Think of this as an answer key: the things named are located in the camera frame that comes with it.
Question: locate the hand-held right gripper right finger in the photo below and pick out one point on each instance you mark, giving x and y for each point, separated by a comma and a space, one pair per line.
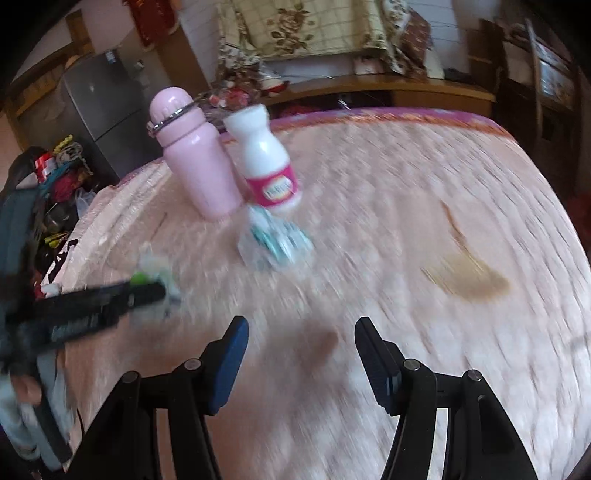
376, 369

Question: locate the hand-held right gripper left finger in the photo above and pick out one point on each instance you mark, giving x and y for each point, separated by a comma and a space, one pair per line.
228, 369

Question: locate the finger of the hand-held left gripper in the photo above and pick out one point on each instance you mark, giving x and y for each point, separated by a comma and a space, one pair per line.
87, 325
101, 297

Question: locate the green wrapper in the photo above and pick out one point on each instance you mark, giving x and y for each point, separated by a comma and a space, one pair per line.
159, 272

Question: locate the person's left forearm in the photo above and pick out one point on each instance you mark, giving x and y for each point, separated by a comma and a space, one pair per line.
18, 415

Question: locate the pile of colourful clutter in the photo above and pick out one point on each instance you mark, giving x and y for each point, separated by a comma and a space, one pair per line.
64, 180

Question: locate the pink quilted tablecloth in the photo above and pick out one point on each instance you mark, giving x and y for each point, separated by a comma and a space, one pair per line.
369, 258

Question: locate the teal crumpled wrapper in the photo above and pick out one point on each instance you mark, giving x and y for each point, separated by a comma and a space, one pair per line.
277, 242

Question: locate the grey refrigerator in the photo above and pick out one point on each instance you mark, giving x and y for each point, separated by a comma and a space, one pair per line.
106, 106

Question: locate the white bottle pink label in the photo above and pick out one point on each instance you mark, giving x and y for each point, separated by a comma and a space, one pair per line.
268, 161

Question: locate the artificial flower clutter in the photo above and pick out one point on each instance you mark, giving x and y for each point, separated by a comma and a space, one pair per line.
240, 87

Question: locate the wooden cabinet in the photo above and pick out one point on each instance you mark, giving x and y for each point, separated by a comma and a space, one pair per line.
392, 92

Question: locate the dark wooden shelf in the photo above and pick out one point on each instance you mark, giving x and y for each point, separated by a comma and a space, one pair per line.
531, 101

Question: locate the yellow floral checked cloth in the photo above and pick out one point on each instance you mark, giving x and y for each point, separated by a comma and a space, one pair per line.
314, 32

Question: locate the framed picture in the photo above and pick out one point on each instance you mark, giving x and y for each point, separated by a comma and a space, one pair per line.
556, 74

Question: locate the red wall poster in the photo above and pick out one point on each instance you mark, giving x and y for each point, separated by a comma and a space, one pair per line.
150, 21

